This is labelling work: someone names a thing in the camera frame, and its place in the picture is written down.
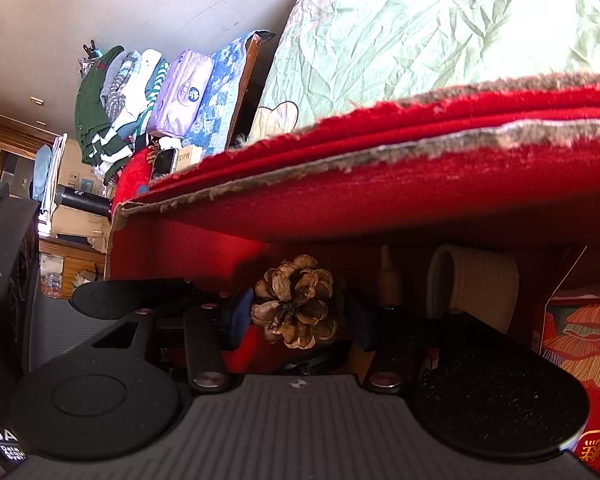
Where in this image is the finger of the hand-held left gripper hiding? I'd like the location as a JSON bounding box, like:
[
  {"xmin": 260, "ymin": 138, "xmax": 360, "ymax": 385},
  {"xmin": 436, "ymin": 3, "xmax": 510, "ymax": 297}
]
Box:
[{"xmin": 180, "ymin": 280, "xmax": 233, "ymax": 311}]

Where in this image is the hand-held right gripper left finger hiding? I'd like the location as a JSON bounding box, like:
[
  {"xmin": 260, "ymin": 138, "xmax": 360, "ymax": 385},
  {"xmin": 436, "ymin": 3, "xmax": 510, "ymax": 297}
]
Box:
[{"xmin": 80, "ymin": 292, "xmax": 256, "ymax": 395}]

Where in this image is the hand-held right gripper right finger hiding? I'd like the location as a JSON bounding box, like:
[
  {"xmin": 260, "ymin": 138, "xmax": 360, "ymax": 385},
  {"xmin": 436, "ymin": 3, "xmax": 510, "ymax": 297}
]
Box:
[{"xmin": 347, "ymin": 292, "xmax": 501, "ymax": 395}]

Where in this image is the large brown pine cone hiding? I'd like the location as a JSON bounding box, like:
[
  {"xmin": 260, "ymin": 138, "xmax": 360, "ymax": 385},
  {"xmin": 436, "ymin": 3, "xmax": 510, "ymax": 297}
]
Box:
[{"xmin": 250, "ymin": 254, "xmax": 346, "ymax": 350}]

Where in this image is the red cardboard box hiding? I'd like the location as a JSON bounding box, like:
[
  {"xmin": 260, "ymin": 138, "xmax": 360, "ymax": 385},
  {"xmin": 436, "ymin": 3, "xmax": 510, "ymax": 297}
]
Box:
[{"xmin": 105, "ymin": 72, "xmax": 600, "ymax": 381}]

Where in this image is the wooden low cabinet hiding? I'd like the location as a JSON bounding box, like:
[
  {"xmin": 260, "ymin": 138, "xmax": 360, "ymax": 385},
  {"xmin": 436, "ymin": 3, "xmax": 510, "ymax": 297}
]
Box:
[{"xmin": 39, "ymin": 237, "xmax": 106, "ymax": 301}]

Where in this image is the black flask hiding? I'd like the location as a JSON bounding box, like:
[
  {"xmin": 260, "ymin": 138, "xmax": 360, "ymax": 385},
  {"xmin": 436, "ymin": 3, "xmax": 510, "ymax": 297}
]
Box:
[{"xmin": 54, "ymin": 184, "xmax": 113, "ymax": 218}]

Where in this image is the light blue cloth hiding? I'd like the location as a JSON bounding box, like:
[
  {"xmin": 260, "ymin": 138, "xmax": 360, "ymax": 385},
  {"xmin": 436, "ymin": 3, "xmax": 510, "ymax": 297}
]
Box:
[{"xmin": 30, "ymin": 145, "xmax": 53, "ymax": 201}]

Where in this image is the red fuzzy pouch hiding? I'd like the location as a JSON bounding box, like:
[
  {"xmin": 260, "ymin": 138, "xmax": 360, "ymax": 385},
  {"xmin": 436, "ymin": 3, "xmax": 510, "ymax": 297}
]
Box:
[{"xmin": 112, "ymin": 149, "xmax": 153, "ymax": 206}]

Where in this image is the black smartphone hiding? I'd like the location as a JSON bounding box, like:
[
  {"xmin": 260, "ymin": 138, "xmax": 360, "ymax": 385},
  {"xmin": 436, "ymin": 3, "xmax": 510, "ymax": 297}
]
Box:
[{"xmin": 150, "ymin": 147, "xmax": 177, "ymax": 181}]

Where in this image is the large cardboard box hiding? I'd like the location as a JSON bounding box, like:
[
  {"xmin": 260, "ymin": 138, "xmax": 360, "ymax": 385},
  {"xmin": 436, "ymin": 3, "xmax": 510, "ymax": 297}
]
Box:
[{"xmin": 50, "ymin": 132, "xmax": 113, "ymax": 256}]

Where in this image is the pile of folded clothes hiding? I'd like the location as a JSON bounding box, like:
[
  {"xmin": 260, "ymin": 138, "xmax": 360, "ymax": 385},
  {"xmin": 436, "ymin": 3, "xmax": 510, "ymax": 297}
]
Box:
[{"xmin": 75, "ymin": 46, "xmax": 173, "ymax": 186}]

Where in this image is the blue checked cloth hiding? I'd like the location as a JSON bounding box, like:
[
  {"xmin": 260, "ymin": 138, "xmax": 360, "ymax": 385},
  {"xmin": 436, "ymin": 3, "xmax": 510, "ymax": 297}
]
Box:
[{"xmin": 182, "ymin": 30, "xmax": 277, "ymax": 158}]

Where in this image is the purple tissue pack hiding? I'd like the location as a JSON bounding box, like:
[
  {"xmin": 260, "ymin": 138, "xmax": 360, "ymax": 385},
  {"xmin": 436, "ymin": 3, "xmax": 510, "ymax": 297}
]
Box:
[{"xmin": 147, "ymin": 49, "xmax": 215, "ymax": 138}]

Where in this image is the dark wooden side table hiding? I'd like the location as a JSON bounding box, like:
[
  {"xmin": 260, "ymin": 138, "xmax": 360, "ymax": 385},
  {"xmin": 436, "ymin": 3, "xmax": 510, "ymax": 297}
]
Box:
[{"xmin": 225, "ymin": 35, "xmax": 266, "ymax": 151}]

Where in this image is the small red printed box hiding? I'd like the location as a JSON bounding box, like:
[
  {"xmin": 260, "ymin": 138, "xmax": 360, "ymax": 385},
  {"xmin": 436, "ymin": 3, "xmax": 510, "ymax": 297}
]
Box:
[{"xmin": 530, "ymin": 245, "xmax": 600, "ymax": 478}]

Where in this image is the blue clip hanger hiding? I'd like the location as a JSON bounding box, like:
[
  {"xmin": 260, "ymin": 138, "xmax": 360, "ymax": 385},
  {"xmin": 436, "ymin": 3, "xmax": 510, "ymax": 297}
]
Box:
[{"xmin": 80, "ymin": 40, "xmax": 103, "ymax": 68}]

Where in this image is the pale printed bedsheet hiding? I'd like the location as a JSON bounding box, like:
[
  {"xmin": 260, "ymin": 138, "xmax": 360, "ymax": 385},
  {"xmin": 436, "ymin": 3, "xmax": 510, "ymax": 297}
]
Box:
[{"xmin": 247, "ymin": 0, "xmax": 600, "ymax": 143}]

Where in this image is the wooden door frame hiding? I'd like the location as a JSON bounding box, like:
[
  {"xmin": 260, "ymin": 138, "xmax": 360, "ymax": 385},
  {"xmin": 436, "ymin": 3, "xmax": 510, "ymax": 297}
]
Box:
[{"xmin": 0, "ymin": 107, "xmax": 63, "ymax": 196}]

